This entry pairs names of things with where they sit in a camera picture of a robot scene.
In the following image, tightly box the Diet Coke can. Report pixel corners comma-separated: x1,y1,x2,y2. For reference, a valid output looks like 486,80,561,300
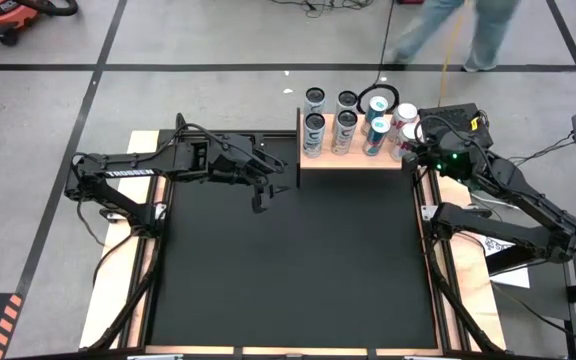
390,102,419,131
389,122,424,162

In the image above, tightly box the white printed paper sheet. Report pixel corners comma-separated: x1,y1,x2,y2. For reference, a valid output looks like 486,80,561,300
482,234,532,290

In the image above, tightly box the black diagonal beam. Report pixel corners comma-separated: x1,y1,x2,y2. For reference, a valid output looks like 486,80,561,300
485,216,576,276

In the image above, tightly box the black perforated box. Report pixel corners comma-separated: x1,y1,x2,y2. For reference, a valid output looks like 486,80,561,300
417,102,494,151

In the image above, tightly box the orange shop vacuum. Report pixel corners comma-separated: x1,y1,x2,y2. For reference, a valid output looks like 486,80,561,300
0,0,79,47

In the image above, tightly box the yellow power cable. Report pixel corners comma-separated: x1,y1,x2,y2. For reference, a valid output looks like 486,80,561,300
436,49,452,107

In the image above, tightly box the Celsius Arctic Vibe can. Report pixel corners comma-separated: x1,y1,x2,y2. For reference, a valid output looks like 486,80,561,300
302,112,327,159
303,87,327,115

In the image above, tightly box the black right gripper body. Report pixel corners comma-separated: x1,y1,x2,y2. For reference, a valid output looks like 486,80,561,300
414,115,492,185

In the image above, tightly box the wooden shelf with black legs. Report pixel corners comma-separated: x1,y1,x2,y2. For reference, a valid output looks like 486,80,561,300
295,107,427,190

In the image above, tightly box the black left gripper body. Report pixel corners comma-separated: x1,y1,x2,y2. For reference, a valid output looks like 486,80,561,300
206,132,289,189

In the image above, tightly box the Red Bull can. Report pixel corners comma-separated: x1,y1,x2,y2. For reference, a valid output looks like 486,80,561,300
362,95,390,135
361,116,392,157

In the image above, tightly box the person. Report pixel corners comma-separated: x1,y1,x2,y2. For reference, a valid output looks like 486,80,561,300
385,0,522,74

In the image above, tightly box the Celsius Tropical Vibe can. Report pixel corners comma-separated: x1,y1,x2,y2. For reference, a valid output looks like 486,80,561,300
331,109,360,156
336,89,360,115

